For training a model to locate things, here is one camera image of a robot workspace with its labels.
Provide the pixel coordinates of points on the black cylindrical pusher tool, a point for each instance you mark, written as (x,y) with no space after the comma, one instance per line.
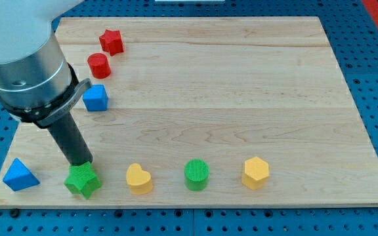
(70,141)

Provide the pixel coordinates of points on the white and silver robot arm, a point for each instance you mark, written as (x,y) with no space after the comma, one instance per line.
(37,84)

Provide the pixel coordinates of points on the blue cube block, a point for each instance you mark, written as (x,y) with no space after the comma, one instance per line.
(96,98)

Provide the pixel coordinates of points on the green star block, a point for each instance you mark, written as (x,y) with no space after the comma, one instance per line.
(82,179)

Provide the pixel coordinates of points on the blue triangle block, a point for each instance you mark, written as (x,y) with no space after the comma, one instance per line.
(19,177)

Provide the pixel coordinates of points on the red cylinder block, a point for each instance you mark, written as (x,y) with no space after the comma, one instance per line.
(99,65)

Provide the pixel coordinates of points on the yellow heart block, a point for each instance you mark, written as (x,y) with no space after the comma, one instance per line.
(138,180)

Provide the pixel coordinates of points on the red star block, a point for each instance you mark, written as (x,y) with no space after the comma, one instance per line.
(111,42)

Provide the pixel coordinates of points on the wooden board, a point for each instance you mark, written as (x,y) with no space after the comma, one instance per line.
(222,90)

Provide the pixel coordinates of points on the green cylinder block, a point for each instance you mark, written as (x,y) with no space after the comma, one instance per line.
(196,173)

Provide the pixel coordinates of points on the yellow hexagon block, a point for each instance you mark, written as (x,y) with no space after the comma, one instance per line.
(255,173)

